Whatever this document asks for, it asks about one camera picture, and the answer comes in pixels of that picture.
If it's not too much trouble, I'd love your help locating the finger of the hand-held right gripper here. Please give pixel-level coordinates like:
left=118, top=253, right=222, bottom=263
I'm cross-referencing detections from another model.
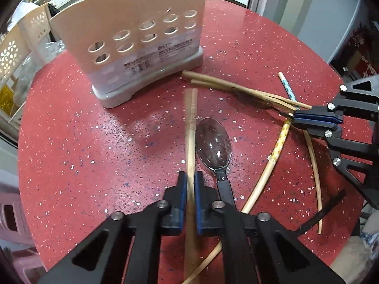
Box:
left=295, top=119, right=379, bottom=208
left=294, top=75, right=379, bottom=123

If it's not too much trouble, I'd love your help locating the red printed box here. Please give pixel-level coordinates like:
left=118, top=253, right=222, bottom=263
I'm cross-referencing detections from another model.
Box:
left=343, top=21, right=379, bottom=79

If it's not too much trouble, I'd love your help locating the metal spoon black handle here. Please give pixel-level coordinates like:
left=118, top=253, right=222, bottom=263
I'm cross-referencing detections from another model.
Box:
left=195, top=117, right=238, bottom=211

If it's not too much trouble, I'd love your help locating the beige perforated plastic basket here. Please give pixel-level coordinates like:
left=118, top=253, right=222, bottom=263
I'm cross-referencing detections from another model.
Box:
left=0, top=2, right=53, bottom=125

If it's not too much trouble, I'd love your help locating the yellow packet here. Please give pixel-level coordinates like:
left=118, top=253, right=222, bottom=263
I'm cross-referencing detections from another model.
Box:
left=0, top=84, right=14, bottom=116

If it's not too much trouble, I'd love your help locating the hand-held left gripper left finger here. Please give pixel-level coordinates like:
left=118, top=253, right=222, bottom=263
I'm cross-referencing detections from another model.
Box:
left=38, top=171, right=188, bottom=284

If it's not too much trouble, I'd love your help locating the beige utensil holder grey base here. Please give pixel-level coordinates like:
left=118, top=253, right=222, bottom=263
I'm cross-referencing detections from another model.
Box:
left=49, top=0, right=206, bottom=109

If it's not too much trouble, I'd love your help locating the pink plastic stool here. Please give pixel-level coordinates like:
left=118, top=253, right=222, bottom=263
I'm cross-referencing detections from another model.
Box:
left=0, top=183, right=40, bottom=273

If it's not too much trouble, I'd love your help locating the yellow patterned chopstick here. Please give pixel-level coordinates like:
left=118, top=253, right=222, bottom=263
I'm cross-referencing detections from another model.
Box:
left=183, top=120, right=292, bottom=284

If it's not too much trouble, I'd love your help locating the bamboo chopstick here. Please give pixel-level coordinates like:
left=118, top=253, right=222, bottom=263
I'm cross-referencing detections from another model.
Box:
left=183, top=88, right=198, bottom=284

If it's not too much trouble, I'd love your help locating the blue patterned chopstick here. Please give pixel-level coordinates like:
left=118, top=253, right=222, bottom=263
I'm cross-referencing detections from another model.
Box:
left=278, top=72, right=323, bottom=235

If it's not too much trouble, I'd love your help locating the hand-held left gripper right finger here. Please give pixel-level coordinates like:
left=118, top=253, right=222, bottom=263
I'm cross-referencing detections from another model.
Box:
left=194, top=171, right=346, bottom=284

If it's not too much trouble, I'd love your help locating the patterned cloth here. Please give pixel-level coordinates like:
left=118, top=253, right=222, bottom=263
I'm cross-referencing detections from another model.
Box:
left=330, top=213, right=379, bottom=284

